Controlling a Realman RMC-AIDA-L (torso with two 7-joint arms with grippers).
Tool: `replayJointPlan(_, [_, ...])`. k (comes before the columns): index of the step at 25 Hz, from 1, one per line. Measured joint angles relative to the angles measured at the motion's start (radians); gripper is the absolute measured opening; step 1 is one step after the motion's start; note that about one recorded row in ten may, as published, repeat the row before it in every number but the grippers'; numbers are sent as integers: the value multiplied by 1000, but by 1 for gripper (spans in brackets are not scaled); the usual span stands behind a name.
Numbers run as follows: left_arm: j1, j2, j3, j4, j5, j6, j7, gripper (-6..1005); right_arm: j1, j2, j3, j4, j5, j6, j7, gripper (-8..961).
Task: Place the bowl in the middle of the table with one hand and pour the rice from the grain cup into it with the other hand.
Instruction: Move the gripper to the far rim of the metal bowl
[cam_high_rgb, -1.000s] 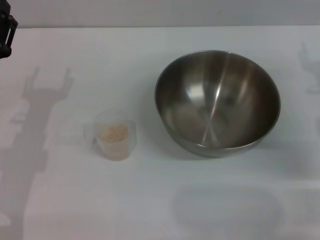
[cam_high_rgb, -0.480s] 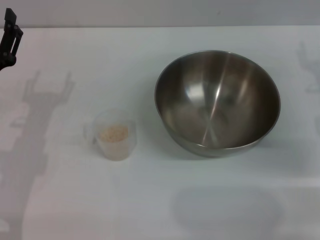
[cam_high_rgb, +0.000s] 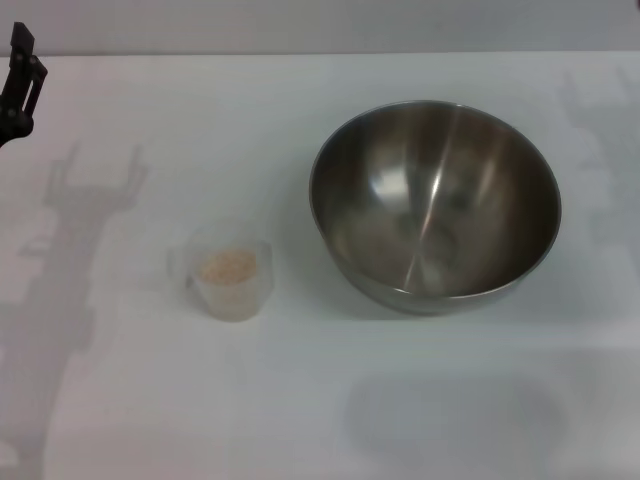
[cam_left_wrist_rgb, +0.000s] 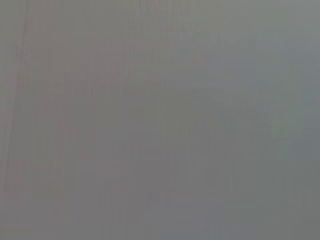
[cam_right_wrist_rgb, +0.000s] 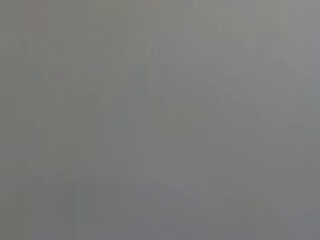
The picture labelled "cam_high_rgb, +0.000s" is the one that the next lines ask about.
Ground clear plastic measuring cup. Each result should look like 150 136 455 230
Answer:
167 227 275 325

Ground white rice grains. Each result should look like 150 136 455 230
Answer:
198 248 257 284

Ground stainless steel mixing bowl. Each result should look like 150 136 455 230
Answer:
308 99 563 316

